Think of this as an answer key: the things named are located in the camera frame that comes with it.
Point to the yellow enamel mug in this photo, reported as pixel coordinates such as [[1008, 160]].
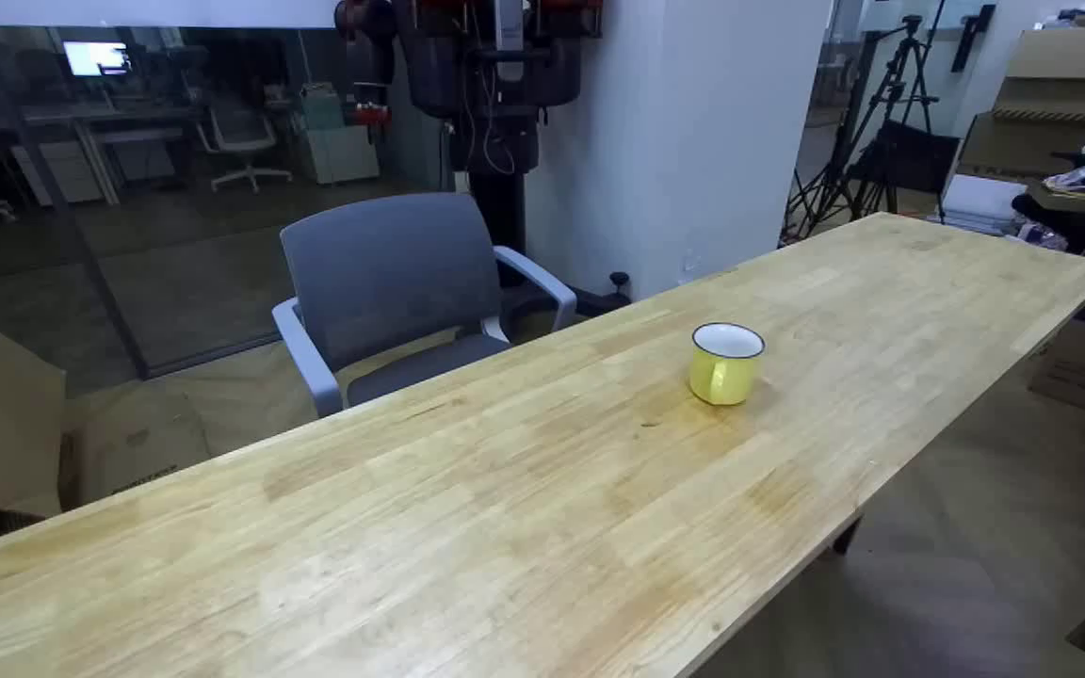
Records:
[[724, 379]]

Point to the grey chair with white arms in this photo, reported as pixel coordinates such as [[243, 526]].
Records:
[[380, 268]]

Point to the white storage cabinet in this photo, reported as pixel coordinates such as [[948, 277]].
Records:
[[340, 152]]

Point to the black table leg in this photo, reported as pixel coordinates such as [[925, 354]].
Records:
[[847, 541]]

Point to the flat cardboard box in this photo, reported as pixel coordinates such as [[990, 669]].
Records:
[[154, 428]]

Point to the small white box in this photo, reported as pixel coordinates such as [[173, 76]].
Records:
[[976, 199]]

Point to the white office desk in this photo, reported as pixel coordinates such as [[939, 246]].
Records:
[[94, 127]]

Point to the lit computer monitor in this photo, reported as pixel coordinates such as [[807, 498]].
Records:
[[96, 56]]

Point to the large folded cardboard box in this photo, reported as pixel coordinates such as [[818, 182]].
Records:
[[1058, 99]]

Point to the red and black pedestal robot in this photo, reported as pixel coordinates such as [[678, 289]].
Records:
[[492, 76]]

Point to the black wall-mounted device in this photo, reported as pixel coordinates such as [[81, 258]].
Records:
[[975, 32]]

